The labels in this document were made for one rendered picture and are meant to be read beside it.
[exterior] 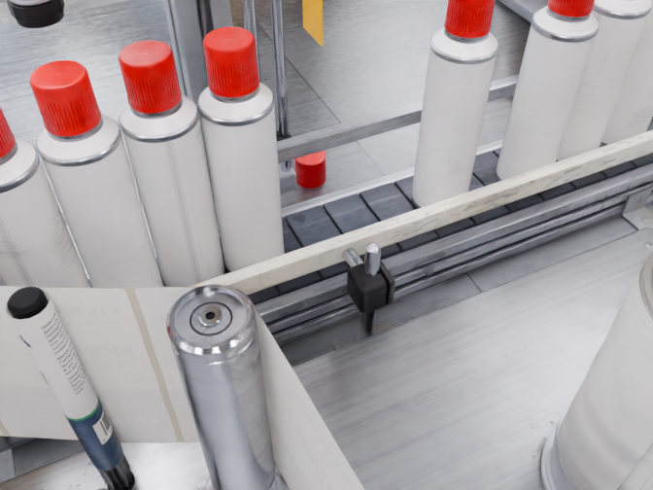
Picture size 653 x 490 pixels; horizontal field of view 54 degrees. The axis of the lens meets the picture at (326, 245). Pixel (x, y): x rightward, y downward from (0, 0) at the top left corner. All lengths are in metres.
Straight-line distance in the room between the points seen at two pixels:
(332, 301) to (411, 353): 0.09
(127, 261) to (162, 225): 0.04
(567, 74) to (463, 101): 0.09
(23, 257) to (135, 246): 0.07
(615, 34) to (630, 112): 0.11
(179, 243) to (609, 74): 0.39
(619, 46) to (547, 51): 0.08
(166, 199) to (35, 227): 0.09
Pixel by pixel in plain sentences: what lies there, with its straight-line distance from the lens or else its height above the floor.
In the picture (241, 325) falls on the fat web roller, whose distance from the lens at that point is 0.28.
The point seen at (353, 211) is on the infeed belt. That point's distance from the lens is 0.60.
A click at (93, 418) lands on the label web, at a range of 0.38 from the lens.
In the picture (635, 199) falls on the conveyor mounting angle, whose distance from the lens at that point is 0.73.
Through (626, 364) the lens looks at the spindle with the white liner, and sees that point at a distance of 0.34.
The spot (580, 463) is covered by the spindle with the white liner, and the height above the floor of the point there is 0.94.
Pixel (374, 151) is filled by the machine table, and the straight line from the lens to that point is 0.75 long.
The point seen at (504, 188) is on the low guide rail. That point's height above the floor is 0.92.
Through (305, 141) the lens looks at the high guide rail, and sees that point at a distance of 0.54.
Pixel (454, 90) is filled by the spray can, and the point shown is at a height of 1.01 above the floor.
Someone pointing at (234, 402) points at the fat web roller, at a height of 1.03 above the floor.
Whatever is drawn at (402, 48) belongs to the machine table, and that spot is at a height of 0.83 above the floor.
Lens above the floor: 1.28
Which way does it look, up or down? 46 degrees down
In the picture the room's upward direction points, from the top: straight up
